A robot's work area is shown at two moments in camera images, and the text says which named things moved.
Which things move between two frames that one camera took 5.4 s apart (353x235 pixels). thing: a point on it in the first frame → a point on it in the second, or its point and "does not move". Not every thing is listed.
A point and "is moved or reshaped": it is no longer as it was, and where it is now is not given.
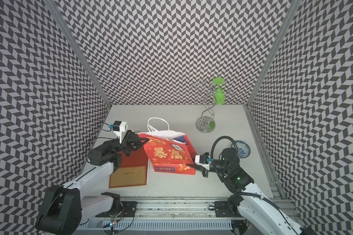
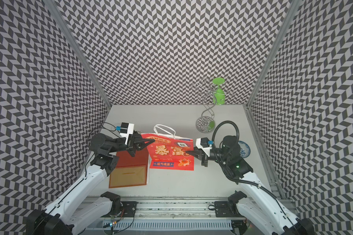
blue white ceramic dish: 243,150 does not move
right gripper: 206,173 → 202,153
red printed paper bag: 169,152 is moved or reshaped
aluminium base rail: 163,218 does not move
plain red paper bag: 133,172 does not move
